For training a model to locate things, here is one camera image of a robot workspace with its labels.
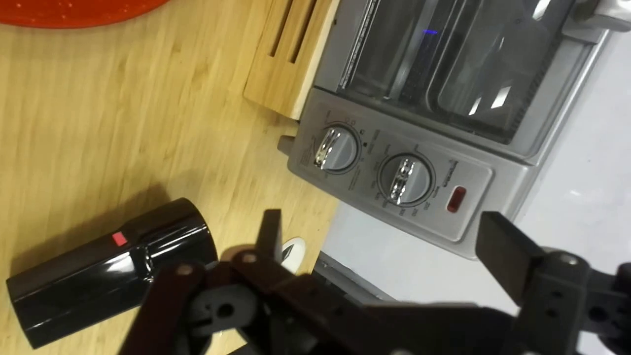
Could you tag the silver toaster oven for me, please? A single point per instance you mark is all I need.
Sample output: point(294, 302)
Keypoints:
point(460, 65)

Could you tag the red round plate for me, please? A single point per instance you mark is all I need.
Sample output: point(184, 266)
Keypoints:
point(65, 10)

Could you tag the white round table grommet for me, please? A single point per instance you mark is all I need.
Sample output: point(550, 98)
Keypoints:
point(296, 252)

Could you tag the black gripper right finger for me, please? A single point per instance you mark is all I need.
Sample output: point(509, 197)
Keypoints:
point(564, 296)

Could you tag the wooden board under oven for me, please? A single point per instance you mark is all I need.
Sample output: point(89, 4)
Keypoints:
point(282, 65)

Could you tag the silver oven knob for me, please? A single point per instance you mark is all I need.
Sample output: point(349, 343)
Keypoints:
point(404, 177)
point(335, 148)

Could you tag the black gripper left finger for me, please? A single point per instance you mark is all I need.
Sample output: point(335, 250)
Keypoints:
point(189, 307)

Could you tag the black cylinder bottle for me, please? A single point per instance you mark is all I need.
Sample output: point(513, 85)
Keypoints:
point(99, 276)

